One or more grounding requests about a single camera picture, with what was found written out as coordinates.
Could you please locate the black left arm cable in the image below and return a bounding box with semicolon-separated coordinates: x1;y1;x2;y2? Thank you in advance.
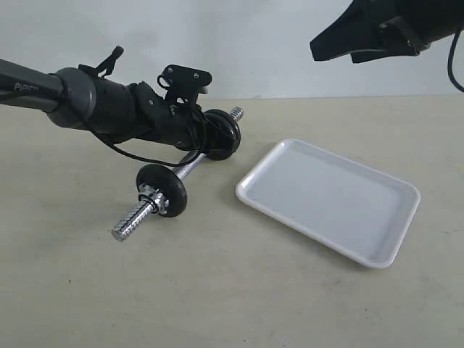
0;45;218;166

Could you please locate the chrome threaded dumbbell bar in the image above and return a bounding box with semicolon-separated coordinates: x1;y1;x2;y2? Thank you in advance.
111;105;246;242

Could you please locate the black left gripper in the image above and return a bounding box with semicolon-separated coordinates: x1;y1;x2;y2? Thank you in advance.
137;65;212;149

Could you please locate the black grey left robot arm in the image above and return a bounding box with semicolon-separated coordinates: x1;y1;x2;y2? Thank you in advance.
1;60;204;151

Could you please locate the white rectangular plastic tray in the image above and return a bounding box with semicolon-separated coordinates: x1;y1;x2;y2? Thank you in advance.
236;139;421;269

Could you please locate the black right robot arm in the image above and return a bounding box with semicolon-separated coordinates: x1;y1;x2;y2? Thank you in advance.
310;1;463;64

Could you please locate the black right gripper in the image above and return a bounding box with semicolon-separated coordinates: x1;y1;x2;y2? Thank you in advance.
310;1;431;64

